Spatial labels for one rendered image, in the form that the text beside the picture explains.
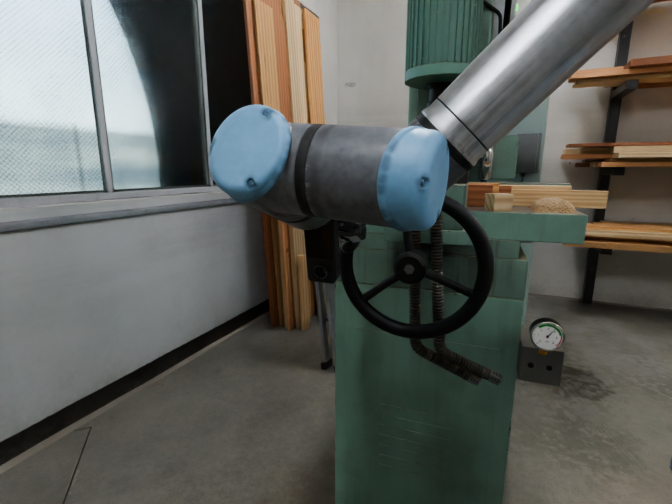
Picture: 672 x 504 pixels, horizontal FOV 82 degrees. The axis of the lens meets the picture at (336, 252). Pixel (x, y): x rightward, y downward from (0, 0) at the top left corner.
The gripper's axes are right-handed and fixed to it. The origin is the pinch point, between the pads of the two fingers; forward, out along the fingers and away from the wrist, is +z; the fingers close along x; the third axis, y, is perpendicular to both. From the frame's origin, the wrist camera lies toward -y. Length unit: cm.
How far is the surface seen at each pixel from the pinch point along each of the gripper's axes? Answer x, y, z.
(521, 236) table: -29.9, 6.8, 22.8
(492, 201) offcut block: -23.6, 13.7, 21.1
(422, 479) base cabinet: -12, -55, 45
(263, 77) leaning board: 99, 108, 112
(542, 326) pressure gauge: -34.7, -11.4, 22.7
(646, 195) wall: -130, 84, 249
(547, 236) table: -34.7, 7.0, 22.6
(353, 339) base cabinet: 6.9, -20.7, 32.5
